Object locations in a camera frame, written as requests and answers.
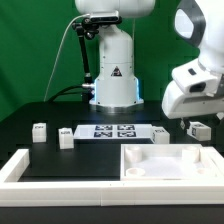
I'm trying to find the white camera cable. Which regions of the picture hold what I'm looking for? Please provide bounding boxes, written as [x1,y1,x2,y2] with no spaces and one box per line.
[43,13,92,103]

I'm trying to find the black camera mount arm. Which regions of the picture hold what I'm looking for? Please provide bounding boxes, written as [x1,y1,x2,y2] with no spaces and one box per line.
[72,18,99,84]

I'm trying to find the black base cables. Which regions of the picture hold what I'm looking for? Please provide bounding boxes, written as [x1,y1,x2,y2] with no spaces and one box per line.
[46,83,96,104]

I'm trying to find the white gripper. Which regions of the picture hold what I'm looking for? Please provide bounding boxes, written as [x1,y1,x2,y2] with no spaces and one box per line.
[162,81,224,130]

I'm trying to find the white marker plate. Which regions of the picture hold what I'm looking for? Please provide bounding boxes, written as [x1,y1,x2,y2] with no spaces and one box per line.
[74,124,152,140]

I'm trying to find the grey camera on mount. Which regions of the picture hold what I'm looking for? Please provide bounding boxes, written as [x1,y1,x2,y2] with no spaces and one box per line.
[89,11,120,23]

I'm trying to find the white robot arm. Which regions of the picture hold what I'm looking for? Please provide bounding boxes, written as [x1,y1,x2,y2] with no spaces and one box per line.
[75,0,224,119]

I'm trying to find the white square table top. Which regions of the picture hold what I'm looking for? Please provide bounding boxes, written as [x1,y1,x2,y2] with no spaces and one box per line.
[120,144,224,181]

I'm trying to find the white U-shaped fence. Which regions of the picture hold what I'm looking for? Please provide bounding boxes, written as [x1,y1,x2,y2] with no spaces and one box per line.
[0,148,224,207]

